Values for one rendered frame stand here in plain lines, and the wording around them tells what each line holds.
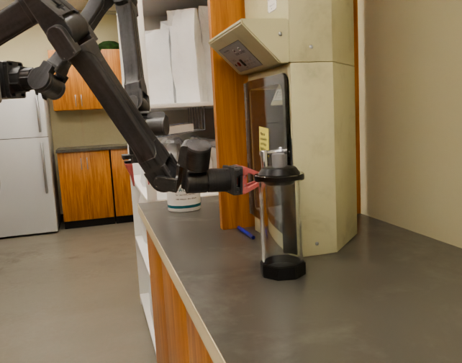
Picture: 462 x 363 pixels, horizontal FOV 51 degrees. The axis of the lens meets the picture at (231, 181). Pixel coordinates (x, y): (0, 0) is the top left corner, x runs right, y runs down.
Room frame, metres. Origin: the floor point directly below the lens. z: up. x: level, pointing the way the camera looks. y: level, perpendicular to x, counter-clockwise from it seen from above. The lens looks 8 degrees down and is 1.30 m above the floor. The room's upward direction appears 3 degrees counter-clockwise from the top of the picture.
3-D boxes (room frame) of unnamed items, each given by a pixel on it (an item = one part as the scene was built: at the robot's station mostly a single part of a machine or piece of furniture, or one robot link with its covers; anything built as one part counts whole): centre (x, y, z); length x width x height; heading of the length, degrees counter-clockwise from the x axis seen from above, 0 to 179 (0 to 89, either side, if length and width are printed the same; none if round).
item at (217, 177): (1.15, 0.02, 1.14); 0.10 x 0.07 x 0.07; 16
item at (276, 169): (1.04, -0.11, 1.18); 0.09 x 0.09 x 0.07
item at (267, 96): (1.30, -0.10, 1.19); 0.30 x 0.01 x 0.40; 15
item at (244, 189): (1.17, -0.04, 1.14); 0.09 x 0.07 x 0.07; 106
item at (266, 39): (1.29, -0.05, 1.46); 0.32 x 0.12 x 0.10; 16
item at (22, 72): (1.65, 0.67, 1.45); 0.09 x 0.08 x 0.12; 168
